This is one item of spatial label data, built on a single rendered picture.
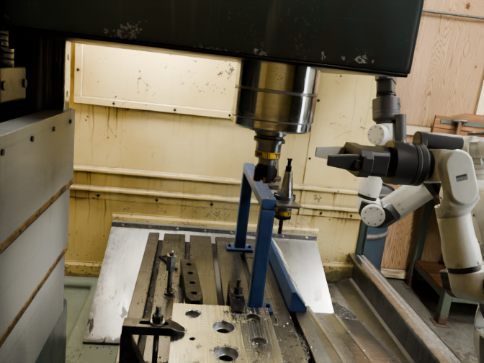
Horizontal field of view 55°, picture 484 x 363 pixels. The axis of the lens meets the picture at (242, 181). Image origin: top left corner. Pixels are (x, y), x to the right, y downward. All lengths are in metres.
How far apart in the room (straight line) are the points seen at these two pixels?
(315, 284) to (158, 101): 0.96
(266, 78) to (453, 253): 0.52
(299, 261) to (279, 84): 1.26
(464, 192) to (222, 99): 1.15
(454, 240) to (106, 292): 1.22
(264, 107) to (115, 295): 1.13
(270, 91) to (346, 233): 1.39
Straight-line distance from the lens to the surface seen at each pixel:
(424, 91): 3.85
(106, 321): 1.72
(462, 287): 1.06
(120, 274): 1.85
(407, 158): 0.95
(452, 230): 1.03
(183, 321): 1.08
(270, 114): 0.82
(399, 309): 1.75
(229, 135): 1.92
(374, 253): 3.23
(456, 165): 0.99
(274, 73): 0.82
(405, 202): 1.59
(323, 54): 0.79
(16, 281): 0.90
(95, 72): 1.92
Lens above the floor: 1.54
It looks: 13 degrees down
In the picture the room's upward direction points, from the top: 7 degrees clockwise
